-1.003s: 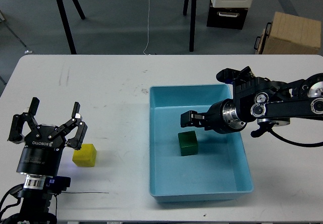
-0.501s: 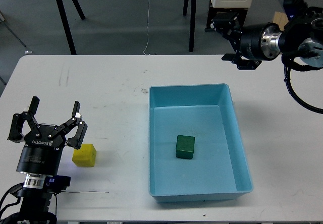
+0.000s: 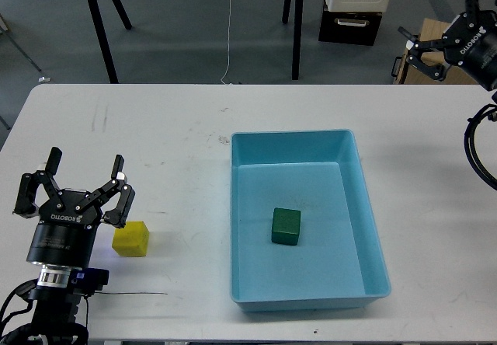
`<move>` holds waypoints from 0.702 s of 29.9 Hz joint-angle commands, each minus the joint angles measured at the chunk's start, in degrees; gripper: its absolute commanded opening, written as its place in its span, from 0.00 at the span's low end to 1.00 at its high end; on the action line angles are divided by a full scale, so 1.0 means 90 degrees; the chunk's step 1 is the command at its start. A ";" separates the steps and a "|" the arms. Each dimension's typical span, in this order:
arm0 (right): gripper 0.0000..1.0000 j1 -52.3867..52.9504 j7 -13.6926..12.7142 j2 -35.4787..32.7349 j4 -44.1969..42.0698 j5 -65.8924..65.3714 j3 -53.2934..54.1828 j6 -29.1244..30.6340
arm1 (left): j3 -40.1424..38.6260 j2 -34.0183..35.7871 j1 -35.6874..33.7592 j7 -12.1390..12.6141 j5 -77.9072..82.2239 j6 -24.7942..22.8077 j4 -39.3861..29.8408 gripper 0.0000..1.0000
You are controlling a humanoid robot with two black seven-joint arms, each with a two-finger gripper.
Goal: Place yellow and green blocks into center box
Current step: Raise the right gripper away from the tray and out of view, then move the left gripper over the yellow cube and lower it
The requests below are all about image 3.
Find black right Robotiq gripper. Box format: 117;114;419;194
398;0;496;90

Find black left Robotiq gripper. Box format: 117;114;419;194
13;147;135;269

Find yellow block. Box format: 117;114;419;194
112;221;150;257

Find green block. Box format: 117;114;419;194
271;207;301;246

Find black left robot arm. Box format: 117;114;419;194
1;147;135;344

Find light blue plastic box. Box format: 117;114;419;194
230;130;391;312

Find black drawer cabinet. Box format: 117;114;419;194
318;2;383;46

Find black right table legs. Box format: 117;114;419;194
281;0;304;81

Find black table legs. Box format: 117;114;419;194
79;0;133;85
281;0;304;81

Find black left table legs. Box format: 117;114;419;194
79;0;133;85

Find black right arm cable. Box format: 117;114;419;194
463;103;497;190

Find white hanging cord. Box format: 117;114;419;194
213;0;236;85

